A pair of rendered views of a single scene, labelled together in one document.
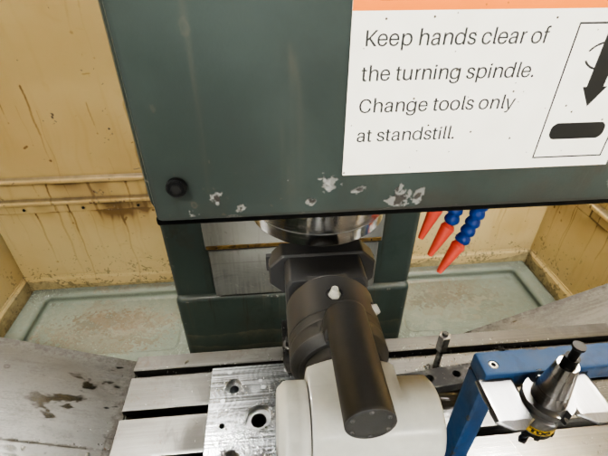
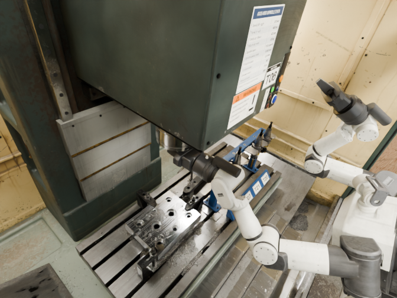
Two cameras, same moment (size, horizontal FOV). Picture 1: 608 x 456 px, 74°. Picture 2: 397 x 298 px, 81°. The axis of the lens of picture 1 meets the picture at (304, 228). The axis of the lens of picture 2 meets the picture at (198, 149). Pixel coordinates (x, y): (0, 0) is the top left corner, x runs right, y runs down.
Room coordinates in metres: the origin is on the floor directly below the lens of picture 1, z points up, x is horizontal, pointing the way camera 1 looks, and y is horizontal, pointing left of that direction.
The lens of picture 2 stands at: (-0.12, 0.46, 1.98)
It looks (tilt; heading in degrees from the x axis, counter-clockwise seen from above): 38 degrees down; 311
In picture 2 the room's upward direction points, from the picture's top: 7 degrees clockwise
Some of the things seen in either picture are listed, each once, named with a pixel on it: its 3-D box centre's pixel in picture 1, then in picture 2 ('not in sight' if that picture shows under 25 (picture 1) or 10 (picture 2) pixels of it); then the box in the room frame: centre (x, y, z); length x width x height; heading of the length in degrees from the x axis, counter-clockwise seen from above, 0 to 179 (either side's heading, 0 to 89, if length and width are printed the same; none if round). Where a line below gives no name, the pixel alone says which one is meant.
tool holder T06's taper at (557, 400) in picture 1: (558, 380); (237, 158); (0.31, -0.32, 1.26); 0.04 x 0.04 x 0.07
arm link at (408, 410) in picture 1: (357, 384); (223, 172); (0.19, -0.04, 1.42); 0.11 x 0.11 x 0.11; 5
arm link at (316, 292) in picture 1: (327, 293); (196, 160); (0.31, -0.02, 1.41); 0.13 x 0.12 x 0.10; 95
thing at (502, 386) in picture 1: (506, 404); not in sight; (0.30, -0.27, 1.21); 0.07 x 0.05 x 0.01; 5
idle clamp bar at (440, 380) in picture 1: (441, 384); (197, 182); (0.52, -0.30, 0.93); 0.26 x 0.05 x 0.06; 100
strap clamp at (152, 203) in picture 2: (289, 352); (147, 200); (0.57, 0.03, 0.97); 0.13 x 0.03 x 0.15; 5
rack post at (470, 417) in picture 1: (461, 429); (215, 187); (0.36, -0.26, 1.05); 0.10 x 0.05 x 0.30; 5
